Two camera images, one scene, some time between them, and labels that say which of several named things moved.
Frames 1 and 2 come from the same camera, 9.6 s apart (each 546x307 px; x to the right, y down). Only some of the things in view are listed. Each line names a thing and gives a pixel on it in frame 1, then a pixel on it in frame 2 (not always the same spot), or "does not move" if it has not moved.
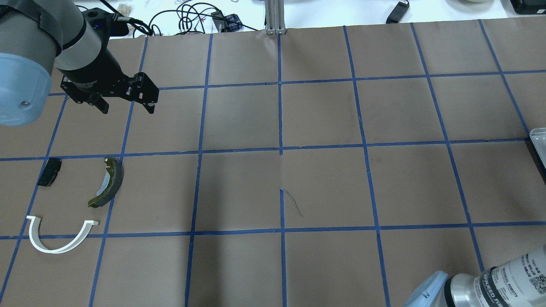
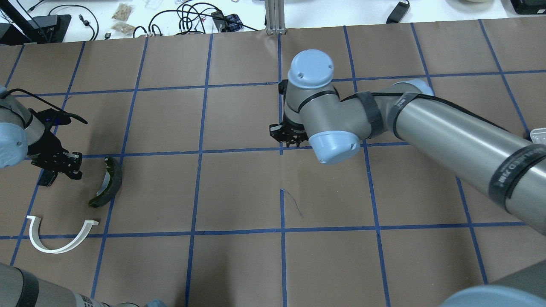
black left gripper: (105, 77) → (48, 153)
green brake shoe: (110, 183) does not move
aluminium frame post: (275, 17) does not move
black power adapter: (398, 13) does not move
